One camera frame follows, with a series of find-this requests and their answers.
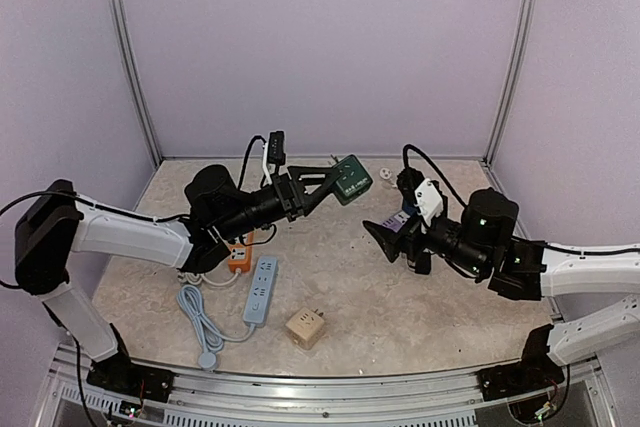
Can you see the aluminium front frame rail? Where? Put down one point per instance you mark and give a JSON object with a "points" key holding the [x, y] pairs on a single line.
{"points": [[199, 398]]}

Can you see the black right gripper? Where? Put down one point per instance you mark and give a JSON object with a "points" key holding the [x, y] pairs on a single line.
{"points": [[417, 239]]}

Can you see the dark green cube socket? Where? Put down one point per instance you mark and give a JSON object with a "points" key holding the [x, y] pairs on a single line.
{"points": [[353, 181]]}

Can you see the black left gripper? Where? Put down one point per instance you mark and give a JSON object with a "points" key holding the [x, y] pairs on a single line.
{"points": [[292, 195]]}

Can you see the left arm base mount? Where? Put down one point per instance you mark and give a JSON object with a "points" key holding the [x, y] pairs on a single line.
{"points": [[119, 374]]}

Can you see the aluminium corner post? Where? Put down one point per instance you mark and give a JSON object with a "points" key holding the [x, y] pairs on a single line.
{"points": [[508, 91], [132, 77]]}

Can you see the purple power strip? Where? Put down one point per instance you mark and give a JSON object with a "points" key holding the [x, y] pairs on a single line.
{"points": [[396, 221]]}

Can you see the left aluminium corner post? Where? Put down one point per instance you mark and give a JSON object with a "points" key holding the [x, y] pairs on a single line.
{"points": [[132, 77]]}

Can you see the blue cube socket adapter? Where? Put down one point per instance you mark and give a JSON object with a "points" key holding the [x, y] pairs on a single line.
{"points": [[408, 208]]}

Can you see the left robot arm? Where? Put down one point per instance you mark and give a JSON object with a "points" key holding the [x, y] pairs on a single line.
{"points": [[60, 221]]}

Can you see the beige cube socket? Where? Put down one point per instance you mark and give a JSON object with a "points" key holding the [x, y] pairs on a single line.
{"points": [[305, 328]]}

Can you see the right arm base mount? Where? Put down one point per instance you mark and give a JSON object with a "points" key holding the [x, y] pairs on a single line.
{"points": [[533, 371]]}

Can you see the orange power strip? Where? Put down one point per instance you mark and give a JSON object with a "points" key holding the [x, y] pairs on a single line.
{"points": [[240, 259]]}

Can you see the right aluminium corner post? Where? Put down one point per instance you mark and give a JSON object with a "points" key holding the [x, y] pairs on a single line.
{"points": [[508, 91]]}

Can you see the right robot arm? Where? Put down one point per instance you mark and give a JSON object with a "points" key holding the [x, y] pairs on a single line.
{"points": [[482, 247]]}

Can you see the black power adapter with cable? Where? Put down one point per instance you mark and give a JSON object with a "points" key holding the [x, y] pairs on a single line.
{"points": [[421, 263]]}

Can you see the light blue power strip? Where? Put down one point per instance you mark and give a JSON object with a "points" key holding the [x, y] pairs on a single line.
{"points": [[261, 291]]}

